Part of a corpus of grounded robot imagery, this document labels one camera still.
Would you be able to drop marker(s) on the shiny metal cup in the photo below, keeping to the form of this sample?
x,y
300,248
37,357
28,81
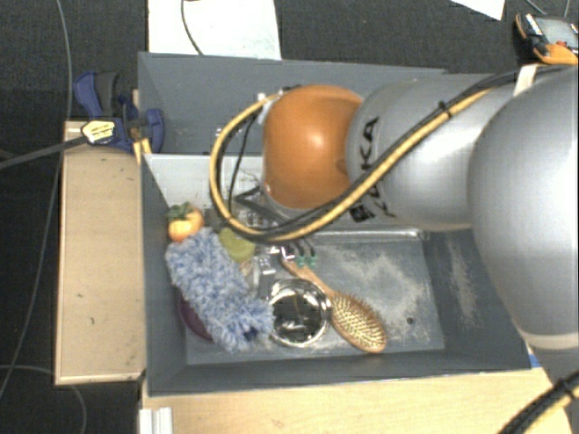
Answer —
x,y
299,314

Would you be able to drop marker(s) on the orange toy fruit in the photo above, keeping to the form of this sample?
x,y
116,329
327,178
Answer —
x,y
183,228

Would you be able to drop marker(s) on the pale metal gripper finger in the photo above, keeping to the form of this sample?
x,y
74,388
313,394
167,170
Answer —
x,y
267,284
266,264

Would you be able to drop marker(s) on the pale wood board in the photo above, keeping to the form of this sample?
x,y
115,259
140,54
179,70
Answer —
x,y
101,260

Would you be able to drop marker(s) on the purple round thing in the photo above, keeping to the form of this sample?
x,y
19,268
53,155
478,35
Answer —
x,y
192,319

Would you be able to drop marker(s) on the grey metal bin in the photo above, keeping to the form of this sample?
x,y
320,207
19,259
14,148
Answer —
x,y
389,287

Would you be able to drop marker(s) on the wooden hairbrush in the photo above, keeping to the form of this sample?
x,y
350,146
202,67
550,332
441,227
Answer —
x,y
359,323

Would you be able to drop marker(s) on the blue fluffy duster cloth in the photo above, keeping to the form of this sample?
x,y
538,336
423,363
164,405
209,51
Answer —
x,y
212,287

